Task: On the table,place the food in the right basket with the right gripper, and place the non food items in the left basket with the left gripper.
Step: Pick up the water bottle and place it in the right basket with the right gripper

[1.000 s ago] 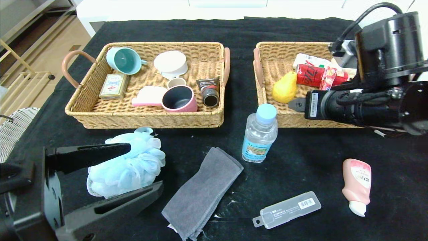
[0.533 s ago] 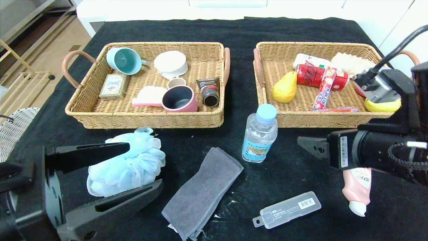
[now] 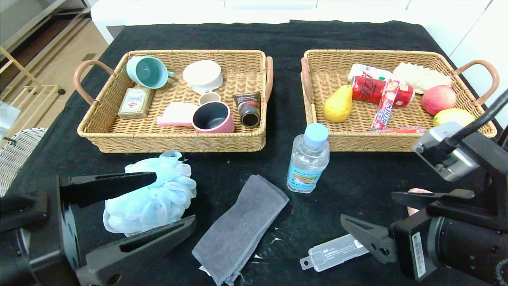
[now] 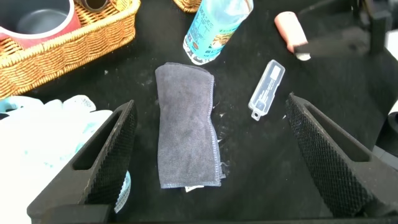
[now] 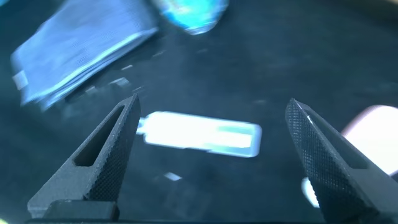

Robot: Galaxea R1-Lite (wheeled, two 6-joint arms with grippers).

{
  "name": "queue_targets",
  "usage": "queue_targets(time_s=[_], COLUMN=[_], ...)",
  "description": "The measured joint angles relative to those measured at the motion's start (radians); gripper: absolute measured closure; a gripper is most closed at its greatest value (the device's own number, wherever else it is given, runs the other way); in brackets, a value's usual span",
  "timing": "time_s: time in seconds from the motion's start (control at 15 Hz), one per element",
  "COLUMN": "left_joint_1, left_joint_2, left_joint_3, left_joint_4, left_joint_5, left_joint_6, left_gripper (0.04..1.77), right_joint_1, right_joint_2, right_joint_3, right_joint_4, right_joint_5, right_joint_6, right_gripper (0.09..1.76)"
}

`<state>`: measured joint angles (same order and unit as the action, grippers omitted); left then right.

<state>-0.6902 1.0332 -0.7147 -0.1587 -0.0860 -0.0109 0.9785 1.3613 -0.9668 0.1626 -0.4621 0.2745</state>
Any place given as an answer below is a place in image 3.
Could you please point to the white wicker chair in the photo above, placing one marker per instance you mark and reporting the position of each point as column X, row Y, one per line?
column 24, row 159

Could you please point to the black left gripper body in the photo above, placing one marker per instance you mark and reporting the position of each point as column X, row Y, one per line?
column 66, row 229

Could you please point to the white cabinet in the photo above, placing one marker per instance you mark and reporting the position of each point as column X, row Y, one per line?
column 178, row 12

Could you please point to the green gold card box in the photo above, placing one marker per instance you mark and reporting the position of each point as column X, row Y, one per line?
column 135, row 102

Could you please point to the clear plastic case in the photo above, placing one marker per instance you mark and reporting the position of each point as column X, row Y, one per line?
column 329, row 252

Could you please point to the grey folded towel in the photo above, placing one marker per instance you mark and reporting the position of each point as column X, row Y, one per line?
column 238, row 230

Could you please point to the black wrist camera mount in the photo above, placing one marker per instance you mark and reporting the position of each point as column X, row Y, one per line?
column 24, row 210
column 492, row 159

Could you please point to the yellow wooden rack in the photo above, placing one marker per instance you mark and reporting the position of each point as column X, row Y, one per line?
column 47, row 88

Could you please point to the clear water bottle blue cap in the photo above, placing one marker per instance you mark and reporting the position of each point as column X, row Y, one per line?
column 307, row 167

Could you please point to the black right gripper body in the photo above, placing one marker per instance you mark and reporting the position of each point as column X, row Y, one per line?
column 414, row 248

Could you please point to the pink mug dark inside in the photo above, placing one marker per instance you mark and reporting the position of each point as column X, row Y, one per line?
column 209, row 115

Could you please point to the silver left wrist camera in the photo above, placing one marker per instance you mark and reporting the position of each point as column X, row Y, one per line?
column 8, row 119

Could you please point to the yellow lemon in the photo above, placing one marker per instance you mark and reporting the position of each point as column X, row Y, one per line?
column 452, row 116

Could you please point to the red apple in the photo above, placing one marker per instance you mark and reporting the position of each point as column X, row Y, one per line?
column 438, row 99

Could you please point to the yellow pear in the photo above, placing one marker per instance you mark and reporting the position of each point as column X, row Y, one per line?
column 337, row 107

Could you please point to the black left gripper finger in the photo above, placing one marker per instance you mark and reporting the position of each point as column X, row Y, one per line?
column 107, row 186
column 139, row 254

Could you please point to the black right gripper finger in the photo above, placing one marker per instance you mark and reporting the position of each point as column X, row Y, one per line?
column 424, row 197
column 373, row 238

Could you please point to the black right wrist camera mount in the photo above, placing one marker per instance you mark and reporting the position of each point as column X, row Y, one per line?
column 492, row 159

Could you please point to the light blue bath loofah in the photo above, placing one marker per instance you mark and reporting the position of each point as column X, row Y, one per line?
column 166, row 194

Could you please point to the beige bread loaf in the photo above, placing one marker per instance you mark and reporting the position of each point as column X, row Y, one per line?
column 420, row 76

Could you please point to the teal cup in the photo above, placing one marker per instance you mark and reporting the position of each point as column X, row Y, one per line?
column 147, row 72

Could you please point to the wicker basket with food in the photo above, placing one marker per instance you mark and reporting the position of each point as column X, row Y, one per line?
column 337, row 131

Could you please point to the small beige cup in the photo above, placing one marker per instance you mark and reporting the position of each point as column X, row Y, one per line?
column 209, row 97

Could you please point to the red sausage stick pack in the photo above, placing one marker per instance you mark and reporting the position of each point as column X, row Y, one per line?
column 384, row 110

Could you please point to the wicker basket with household items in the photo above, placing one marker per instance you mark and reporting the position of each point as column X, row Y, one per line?
column 238, row 79

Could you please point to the pink lotion bottle white cap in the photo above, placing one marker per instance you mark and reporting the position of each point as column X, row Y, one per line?
column 420, row 191

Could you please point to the grey low shelf unit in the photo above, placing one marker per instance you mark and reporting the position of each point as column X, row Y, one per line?
column 24, row 16

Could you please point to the thin orange sausage stick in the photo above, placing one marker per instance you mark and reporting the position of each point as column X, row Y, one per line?
column 401, row 129

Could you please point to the black cosmetic tube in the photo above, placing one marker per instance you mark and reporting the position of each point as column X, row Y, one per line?
column 248, row 114

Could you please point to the red cola can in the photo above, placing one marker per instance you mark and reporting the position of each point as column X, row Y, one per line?
column 369, row 89

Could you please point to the white snack packet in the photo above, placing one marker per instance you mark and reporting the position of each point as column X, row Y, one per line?
column 361, row 70

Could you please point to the white round lid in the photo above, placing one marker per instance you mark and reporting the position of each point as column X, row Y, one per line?
column 202, row 74

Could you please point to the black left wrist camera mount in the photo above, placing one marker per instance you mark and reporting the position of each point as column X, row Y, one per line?
column 24, row 210

